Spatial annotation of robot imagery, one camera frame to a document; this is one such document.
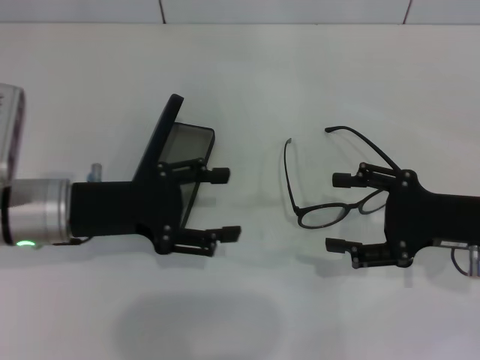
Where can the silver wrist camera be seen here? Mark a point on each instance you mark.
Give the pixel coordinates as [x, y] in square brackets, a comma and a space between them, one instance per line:
[9, 123]

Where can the black glasses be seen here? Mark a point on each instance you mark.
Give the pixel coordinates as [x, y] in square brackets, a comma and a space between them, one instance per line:
[296, 211]

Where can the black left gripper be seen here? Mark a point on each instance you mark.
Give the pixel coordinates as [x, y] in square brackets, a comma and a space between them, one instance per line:
[112, 208]

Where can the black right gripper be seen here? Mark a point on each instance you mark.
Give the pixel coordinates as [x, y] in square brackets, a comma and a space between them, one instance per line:
[431, 215]

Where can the black glasses case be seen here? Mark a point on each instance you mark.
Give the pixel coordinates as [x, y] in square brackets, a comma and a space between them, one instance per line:
[165, 123]

